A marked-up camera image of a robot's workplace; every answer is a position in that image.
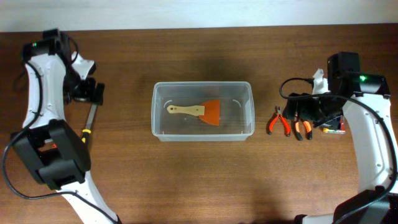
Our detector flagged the orange scraper wooden handle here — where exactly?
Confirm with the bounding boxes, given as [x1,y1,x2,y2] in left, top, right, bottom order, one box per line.
[167,100,221,126]

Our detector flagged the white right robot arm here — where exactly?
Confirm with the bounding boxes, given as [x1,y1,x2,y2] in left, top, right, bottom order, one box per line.
[282,52,397,224]

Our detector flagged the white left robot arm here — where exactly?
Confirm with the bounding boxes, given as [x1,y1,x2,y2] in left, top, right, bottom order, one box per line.
[2,29,121,223]

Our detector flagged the pack of coloured bits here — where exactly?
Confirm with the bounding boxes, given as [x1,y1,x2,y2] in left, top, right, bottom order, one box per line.
[322,116,346,134]

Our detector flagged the orange black long-nose pliers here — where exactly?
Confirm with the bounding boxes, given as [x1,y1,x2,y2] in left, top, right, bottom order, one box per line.
[293,114,313,141]

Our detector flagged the clear plastic storage box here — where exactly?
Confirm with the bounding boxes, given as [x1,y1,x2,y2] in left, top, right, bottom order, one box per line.
[151,82,255,142]

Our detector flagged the small orange handled pliers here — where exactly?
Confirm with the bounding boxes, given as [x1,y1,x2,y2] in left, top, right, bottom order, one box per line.
[267,106,291,137]

